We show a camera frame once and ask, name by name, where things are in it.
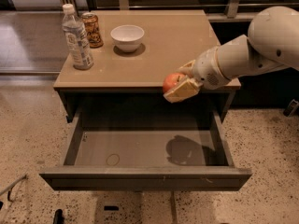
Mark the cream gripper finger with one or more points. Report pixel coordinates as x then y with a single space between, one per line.
186 68
187 88

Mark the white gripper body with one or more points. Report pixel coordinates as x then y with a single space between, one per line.
206 68

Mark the red apple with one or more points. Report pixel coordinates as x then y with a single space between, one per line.
172 80

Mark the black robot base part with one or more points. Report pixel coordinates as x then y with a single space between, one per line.
58 217

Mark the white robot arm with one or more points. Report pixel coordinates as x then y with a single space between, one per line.
271 44

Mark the grey open top drawer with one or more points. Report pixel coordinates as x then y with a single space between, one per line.
146 149

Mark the white ceramic bowl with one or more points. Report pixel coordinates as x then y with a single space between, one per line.
127 38

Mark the brown drink can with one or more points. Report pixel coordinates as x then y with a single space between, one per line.
90 21

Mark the clear plastic water bottle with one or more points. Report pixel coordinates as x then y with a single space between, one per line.
76 39

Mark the grey metal rod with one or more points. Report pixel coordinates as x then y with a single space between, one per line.
10 187

